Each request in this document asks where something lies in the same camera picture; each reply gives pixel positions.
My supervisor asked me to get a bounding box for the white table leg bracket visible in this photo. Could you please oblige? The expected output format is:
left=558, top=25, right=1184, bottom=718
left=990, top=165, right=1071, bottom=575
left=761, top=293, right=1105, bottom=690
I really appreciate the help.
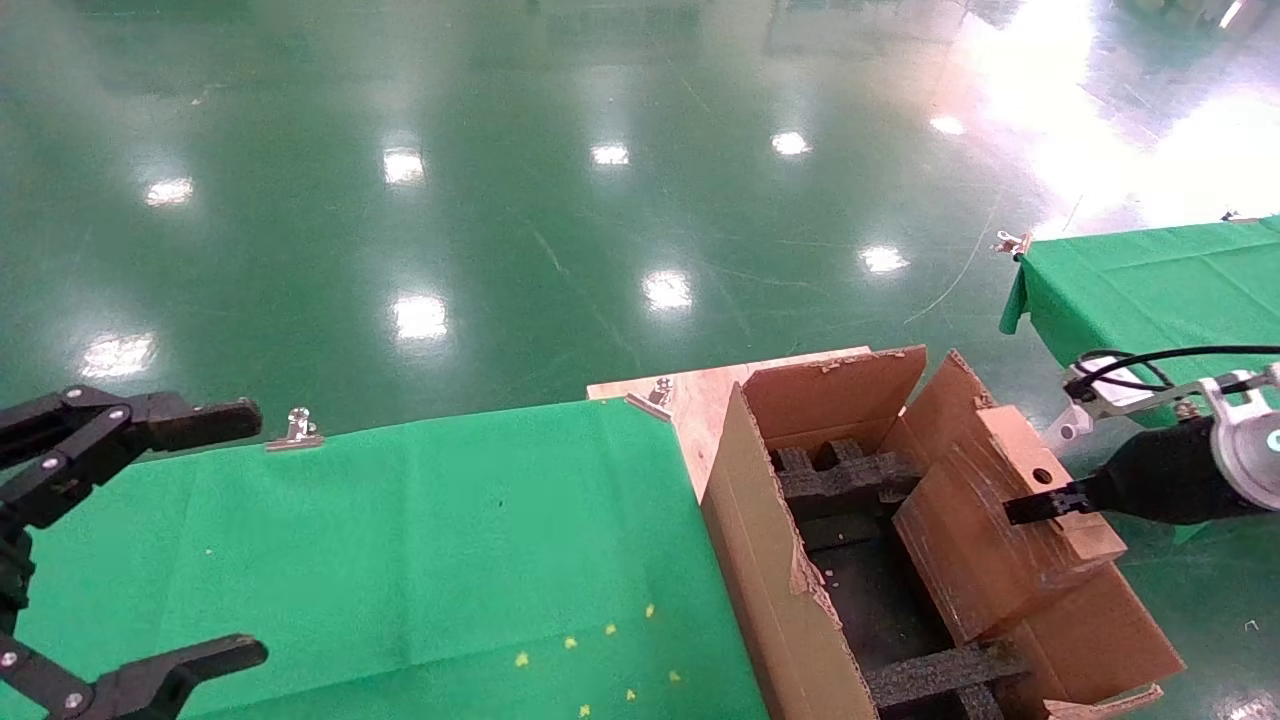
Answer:
left=1040, top=400, right=1099, bottom=451

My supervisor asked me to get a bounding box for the black foam insert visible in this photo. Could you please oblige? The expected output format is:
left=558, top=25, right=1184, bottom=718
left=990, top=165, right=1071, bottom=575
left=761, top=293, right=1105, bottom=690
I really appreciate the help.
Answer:
left=768, top=440, right=926, bottom=506
left=865, top=640, right=1031, bottom=720

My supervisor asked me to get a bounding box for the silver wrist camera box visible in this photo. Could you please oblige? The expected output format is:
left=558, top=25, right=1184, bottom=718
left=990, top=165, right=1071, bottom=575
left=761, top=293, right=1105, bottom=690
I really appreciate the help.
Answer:
left=1068, top=355, right=1151, bottom=399

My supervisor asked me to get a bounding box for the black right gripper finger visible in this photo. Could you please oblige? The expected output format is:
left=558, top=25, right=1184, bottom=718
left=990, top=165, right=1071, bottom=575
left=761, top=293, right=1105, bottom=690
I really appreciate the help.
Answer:
left=1003, top=480, right=1093, bottom=526

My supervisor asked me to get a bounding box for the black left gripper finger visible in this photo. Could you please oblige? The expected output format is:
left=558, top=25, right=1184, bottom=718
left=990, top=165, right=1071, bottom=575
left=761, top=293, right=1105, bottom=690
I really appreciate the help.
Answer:
left=0, top=636, right=269, bottom=720
left=0, top=387, right=264, bottom=531

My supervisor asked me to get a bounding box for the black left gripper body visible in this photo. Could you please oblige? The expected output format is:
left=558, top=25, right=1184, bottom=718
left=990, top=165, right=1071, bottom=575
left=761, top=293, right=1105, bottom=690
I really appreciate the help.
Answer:
left=0, top=525, right=36, bottom=636

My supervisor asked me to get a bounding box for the large open brown carton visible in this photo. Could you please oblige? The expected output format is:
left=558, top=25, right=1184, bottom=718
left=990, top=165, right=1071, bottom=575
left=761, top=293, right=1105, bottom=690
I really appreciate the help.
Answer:
left=700, top=345, right=1186, bottom=720

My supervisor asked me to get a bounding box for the silver camera mount bracket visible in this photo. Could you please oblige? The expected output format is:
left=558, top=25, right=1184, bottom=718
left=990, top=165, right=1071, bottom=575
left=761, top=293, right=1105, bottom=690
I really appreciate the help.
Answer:
left=1085, top=372, right=1280, bottom=426

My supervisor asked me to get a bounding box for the small brown cardboard box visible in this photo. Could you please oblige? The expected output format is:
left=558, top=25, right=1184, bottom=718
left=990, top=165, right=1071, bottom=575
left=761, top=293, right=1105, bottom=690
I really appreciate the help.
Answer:
left=893, top=405, right=1129, bottom=644

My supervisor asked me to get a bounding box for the large green table cloth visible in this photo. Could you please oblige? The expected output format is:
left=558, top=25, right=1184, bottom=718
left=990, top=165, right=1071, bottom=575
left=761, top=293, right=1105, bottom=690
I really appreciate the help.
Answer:
left=0, top=398, right=771, bottom=720

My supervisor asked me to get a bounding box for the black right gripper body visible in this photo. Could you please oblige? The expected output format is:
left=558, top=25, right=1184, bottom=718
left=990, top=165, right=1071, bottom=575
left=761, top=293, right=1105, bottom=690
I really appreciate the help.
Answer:
left=1085, top=415, right=1251, bottom=526

